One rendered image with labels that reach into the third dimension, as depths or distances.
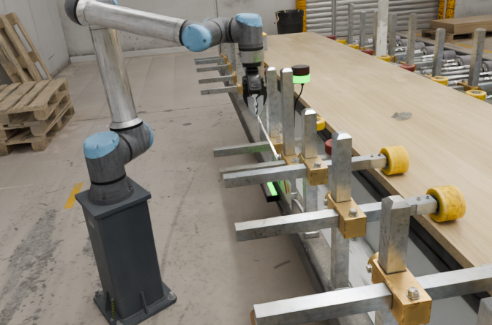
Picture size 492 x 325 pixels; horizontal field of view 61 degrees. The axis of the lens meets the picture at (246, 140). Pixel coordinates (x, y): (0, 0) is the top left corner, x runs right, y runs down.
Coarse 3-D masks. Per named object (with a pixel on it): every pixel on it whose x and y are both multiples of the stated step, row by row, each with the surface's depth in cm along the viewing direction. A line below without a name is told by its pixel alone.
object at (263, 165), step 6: (324, 156) 145; (330, 156) 145; (264, 162) 144; (270, 162) 144; (276, 162) 143; (282, 162) 143; (222, 168) 142; (228, 168) 142; (234, 168) 141; (240, 168) 141; (246, 168) 141; (252, 168) 141; (258, 168) 142; (264, 168) 142; (222, 174) 140
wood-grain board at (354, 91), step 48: (288, 48) 321; (336, 48) 307; (336, 96) 197; (384, 96) 191; (432, 96) 186; (384, 144) 141; (432, 144) 138; (480, 144) 136; (480, 192) 109; (480, 240) 90
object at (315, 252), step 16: (240, 112) 251; (256, 128) 222; (288, 208) 146; (304, 240) 128; (320, 240) 127; (304, 256) 126; (320, 256) 120; (320, 272) 114; (320, 288) 111; (336, 320) 100; (352, 320) 98; (368, 320) 98
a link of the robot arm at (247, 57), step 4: (240, 52) 150; (244, 52) 148; (248, 52) 148; (252, 52) 147; (256, 52) 148; (260, 52) 149; (240, 56) 151; (244, 56) 149; (248, 56) 148; (252, 56) 148; (256, 56) 148; (260, 56) 149; (240, 60) 151; (244, 60) 149; (248, 60) 149; (252, 60) 149; (256, 60) 149; (260, 60) 150
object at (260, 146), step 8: (240, 144) 168; (248, 144) 167; (256, 144) 166; (264, 144) 166; (296, 144) 168; (216, 152) 164; (224, 152) 165; (232, 152) 165; (240, 152) 166; (248, 152) 166
